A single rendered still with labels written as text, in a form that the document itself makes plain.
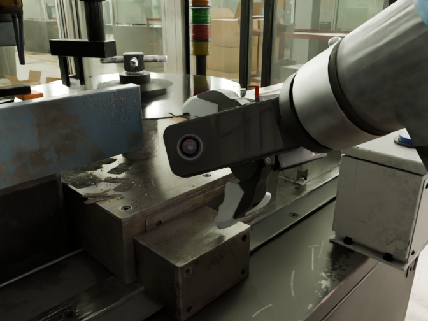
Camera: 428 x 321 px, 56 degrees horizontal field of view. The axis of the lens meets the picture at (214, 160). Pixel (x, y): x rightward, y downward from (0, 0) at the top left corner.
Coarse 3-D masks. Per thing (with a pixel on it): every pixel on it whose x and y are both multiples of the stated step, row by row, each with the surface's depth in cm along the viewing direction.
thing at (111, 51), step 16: (96, 16) 49; (96, 32) 49; (64, 48) 51; (80, 48) 50; (96, 48) 49; (112, 48) 51; (64, 64) 52; (80, 64) 53; (64, 80) 53; (80, 80) 54
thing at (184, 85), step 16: (96, 80) 67; (176, 80) 67; (192, 80) 67; (208, 80) 67; (224, 80) 67; (48, 96) 56; (160, 96) 56; (176, 96) 56; (192, 96) 56; (240, 96) 56; (144, 112) 47; (160, 112) 47; (176, 112) 47
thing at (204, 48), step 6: (192, 42) 84; (198, 42) 83; (204, 42) 83; (210, 42) 85; (192, 48) 84; (198, 48) 84; (204, 48) 84; (210, 48) 85; (192, 54) 85; (198, 54) 84; (204, 54) 84; (210, 54) 85
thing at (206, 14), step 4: (192, 8) 81; (196, 8) 81; (200, 8) 81; (204, 8) 81; (208, 8) 82; (192, 12) 82; (196, 12) 81; (200, 12) 81; (204, 12) 81; (208, 12) 82; (192, 16) 82; (196, 16) 81; (200, 16) 81; (204, 16) 82; (208, 16) 82; (192, 20) 82; (196, 20) 82; (200, 20) 82; (204, 20) 82; (208, 20) 82
